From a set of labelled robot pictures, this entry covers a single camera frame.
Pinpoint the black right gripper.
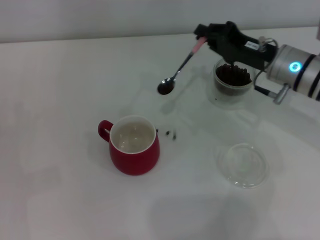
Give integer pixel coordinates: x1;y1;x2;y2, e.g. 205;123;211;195
193;21;279;71

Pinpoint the pink handled metal spoon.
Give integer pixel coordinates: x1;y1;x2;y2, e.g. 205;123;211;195
156;37;207;96

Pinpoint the clear glass cup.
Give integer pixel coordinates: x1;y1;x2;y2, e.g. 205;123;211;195
206;57;258;110

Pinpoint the small coffee bean heap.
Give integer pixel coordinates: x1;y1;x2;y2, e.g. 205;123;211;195
157;83;175;96

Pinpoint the red ceramic mug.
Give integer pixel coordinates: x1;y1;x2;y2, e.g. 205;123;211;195
97;114;161;176

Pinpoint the coffee beans pile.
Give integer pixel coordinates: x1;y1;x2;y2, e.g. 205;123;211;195
215;63;253;97

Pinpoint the clear glass saucer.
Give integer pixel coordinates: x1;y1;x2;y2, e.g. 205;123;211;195
216;142;271;190

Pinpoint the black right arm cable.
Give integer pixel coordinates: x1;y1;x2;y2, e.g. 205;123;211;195
253;69;291;105

